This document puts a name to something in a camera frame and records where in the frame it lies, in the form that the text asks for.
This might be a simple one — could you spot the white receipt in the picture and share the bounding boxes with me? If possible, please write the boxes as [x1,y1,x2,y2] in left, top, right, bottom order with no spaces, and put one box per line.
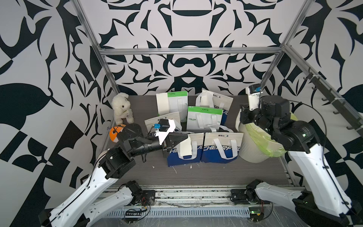
[178,137,192,158]
[156,93,170,115]

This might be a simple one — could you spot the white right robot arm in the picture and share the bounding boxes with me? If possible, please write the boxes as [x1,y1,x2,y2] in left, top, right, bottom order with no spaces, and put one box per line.
[239,93,363,227]

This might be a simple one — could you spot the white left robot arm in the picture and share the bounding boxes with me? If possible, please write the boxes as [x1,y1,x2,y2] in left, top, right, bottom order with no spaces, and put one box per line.
[38,119,189,227]

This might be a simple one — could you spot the blue white front left bag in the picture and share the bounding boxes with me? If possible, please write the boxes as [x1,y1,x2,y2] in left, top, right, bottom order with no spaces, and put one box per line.
[167,133,204,167]

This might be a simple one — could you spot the green white middle bag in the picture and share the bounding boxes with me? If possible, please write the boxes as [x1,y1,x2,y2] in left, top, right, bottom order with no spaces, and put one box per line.
[187,107,223,132]

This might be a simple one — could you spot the green white bag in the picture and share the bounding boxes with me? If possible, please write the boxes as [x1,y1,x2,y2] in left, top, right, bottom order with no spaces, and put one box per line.
[187,107,223,132]
[168,91,188,121]

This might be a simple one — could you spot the white round trash bin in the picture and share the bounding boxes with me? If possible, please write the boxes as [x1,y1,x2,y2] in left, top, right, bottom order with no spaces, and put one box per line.
[235,111,269,163]

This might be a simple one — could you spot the green white back left bag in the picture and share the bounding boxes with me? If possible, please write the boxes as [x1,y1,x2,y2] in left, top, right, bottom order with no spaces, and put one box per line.
[168,91,188,121]

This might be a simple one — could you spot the green plastic bin liner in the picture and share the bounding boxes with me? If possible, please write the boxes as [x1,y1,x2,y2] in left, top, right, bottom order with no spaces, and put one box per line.
[245,123,287,158]

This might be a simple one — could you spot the blue white front right bag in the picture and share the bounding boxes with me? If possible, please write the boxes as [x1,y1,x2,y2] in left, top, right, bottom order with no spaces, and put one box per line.
[201,132,244,164]

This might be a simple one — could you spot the white blue back right bag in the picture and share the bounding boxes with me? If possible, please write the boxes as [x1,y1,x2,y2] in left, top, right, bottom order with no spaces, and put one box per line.
[196,89,233,125]

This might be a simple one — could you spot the orange plush monster toy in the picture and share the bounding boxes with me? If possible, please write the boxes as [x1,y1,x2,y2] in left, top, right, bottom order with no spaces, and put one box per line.
[109,124,126,143]

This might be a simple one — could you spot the white plush rabbit toy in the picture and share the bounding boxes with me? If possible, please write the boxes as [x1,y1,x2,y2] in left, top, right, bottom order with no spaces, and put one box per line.
[111,93,134,125]

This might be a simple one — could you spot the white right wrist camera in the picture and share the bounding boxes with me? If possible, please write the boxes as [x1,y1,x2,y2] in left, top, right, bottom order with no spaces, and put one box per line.
[246,83,261,111]

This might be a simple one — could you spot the black wall hook rail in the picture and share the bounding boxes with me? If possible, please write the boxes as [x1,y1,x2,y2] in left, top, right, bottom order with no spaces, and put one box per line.
[302,68,363,137]

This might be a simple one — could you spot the aluminium frame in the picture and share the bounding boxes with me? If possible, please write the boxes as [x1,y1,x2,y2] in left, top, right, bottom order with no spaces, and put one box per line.
[73,1,363,194]

